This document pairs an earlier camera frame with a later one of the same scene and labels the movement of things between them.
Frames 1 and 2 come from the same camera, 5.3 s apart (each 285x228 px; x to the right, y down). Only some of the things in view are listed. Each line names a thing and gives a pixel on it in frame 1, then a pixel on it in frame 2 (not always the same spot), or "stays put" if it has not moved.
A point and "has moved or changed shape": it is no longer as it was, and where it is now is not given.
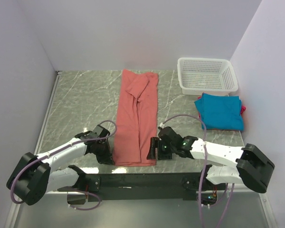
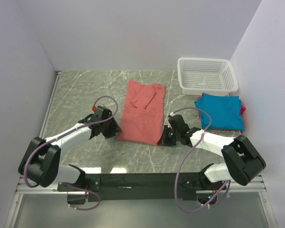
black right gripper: [156, 142] to [164, 140]
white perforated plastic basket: [198, 75] stays put
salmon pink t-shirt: [137, 117] has moved or changed shape
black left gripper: [107, 158] to [115, 128]
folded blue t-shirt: [220, 112] stays put
